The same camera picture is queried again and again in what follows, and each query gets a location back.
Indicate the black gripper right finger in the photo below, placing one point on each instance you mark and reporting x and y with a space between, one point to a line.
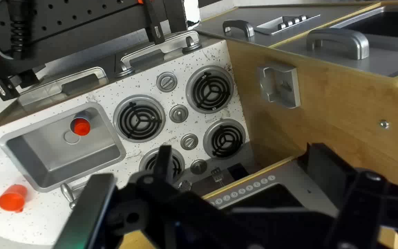
330 160

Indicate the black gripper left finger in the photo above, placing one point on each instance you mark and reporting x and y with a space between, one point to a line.
86 211

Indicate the red plastic bottle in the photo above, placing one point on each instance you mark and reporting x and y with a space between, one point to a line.
80 125

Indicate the silver toy sink basin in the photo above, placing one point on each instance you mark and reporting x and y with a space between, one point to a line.
47 152

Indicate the orange plastic cup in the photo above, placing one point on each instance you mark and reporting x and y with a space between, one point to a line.
12 197

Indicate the silver toy faucet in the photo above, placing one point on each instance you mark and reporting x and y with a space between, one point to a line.
68 193

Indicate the silver stove knob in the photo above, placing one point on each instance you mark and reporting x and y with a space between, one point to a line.
166 81
178 113
189 141
199 166

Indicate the white speckled countertop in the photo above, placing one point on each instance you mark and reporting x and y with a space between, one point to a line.
106 83

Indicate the silver square wall bracket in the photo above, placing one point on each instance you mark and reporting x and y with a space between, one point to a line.
279 87

